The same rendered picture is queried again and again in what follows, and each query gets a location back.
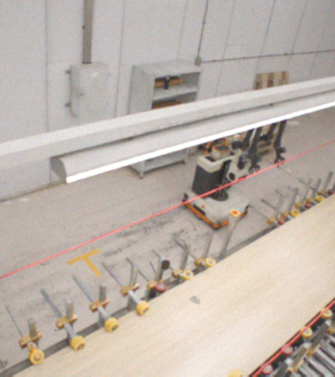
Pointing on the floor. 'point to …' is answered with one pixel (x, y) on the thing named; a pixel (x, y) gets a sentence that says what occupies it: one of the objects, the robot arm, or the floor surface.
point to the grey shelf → (185, 90)
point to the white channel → (11, 157)
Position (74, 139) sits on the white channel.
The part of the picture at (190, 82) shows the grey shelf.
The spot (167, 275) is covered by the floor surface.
